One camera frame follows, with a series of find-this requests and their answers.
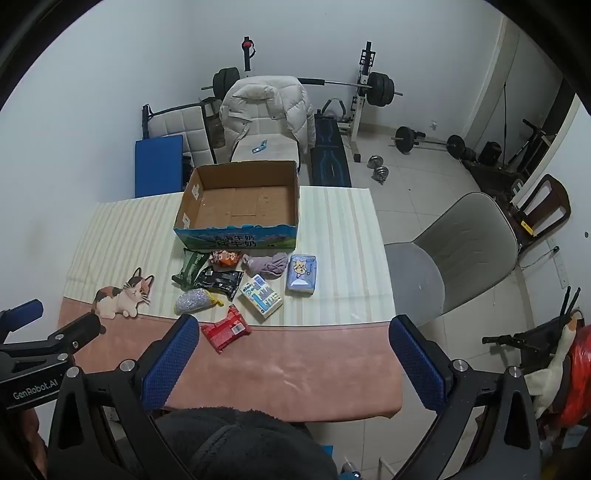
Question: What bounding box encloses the barbell with black plates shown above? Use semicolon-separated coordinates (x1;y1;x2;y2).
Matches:
202;67;403;109

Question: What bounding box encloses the calico cat figure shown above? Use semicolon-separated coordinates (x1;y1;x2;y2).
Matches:
92;268;155;320

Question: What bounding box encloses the person's dark fleece clothing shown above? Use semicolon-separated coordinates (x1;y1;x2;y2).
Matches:
154;407;340;480

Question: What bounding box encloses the black metal frame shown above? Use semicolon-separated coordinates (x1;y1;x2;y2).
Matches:
141;104;206;139

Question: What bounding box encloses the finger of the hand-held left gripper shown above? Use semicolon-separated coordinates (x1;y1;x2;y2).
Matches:
0;299;44;344
44;312;107;358

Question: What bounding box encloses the white goose plush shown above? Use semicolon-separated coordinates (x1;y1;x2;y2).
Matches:
524;309;587;418

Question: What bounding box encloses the orange panda snack packet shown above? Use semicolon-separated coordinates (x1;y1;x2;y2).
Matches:
210;249;241;268

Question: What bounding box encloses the cardboard box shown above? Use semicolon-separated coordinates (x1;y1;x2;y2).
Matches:
173;160;301;252

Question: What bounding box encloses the silver scouring pad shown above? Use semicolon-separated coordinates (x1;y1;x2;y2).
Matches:
174;288;225;316

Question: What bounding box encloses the white chair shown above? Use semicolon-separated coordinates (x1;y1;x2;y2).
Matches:
231;134;301;164

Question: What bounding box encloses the rack post with red knob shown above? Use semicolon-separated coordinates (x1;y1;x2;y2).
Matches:
240;36;257;77

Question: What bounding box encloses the white puffer jacket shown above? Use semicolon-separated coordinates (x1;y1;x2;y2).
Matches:
220;76;315;155

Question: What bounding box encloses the dark wooden chair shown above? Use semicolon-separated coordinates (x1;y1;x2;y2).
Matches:
508;174;572;252

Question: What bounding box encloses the blue tissue pack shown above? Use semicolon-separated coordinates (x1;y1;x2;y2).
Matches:
286;254;317;295

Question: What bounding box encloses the red bag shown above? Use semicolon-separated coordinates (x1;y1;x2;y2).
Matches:
551;325;591;428

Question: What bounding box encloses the black bench pad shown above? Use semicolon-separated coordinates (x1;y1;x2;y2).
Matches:
309;113;352;188

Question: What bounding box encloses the green snack packet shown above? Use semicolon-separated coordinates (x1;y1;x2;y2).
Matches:
172;248;211;289

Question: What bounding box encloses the white cushioned panel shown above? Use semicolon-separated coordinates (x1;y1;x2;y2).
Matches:
148;104;218;167

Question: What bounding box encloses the grey chair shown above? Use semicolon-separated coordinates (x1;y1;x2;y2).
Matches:
384;191;519;324

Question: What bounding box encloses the blue foam mat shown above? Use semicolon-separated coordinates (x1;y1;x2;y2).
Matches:
134;135;184;198

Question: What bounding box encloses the black exercise equipment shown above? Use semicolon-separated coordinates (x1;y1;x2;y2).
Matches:
503;119;557;176

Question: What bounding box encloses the short barbell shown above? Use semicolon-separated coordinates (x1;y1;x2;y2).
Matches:
392;126;467;160

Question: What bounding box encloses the yellow wet wipes pack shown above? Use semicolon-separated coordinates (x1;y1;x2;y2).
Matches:
238;274;283;320

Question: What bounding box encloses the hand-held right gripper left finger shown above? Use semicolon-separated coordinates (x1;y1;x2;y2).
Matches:
46;315;201;480

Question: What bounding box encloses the white weight rack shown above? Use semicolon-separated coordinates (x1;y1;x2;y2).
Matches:
339;41;377;162

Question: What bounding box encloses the red snack packet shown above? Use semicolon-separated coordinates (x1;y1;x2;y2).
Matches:
201;305;252;354

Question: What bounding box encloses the purple sock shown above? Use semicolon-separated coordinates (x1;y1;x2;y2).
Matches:
242;252;289;279

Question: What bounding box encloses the black snack packet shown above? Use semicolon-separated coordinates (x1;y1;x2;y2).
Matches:
194;267;245;301

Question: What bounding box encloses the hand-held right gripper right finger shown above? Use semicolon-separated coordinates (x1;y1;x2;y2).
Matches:
389;315;541;480

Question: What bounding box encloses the striped tablecloth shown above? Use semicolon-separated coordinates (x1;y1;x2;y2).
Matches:
62;187;397;326

